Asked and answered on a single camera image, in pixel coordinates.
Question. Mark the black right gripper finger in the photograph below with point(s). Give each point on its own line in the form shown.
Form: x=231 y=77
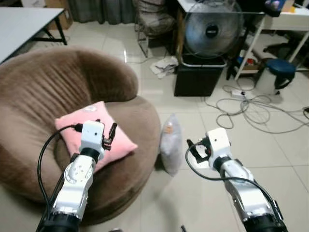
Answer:
x=193 y=150
x=203 y=140

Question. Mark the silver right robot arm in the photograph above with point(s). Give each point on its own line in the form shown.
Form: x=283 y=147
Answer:
x=244 y=186

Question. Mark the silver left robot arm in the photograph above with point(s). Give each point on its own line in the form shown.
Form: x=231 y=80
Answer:
x=72 y=191

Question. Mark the pink square pillow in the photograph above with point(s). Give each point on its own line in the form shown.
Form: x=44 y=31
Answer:
x=120 y=145

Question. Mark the brown round plush sofa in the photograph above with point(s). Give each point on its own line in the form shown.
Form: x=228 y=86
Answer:
x=48 y=82

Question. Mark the white power strip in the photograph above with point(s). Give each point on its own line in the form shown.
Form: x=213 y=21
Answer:
x=238 y=93

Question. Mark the black box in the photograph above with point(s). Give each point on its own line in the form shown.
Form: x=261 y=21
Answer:
x=198 y=79

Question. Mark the white crumpled cloth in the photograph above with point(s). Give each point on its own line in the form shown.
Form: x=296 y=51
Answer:
x=164 y=66

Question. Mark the blue round stool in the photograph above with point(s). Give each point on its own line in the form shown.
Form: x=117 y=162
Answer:
x=281 y=67

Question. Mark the round metal cage fan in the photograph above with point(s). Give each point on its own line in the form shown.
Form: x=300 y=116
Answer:
x=212 y=31

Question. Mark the grey curtain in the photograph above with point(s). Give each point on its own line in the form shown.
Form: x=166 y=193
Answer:
x=101 y=10

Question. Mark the brown cardboard box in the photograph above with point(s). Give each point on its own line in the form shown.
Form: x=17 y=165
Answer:
x=62 y=14

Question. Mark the white table with black legs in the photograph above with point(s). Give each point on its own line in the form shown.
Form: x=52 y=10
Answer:
x=21 y=26

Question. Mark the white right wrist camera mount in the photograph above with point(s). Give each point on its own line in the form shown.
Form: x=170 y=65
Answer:
x=218 y=142

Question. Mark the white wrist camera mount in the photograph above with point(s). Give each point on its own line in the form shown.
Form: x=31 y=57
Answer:
x=91 y=136
x=218 y=142

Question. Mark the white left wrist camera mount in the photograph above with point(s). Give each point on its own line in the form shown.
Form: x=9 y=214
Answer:
x=91 y=136

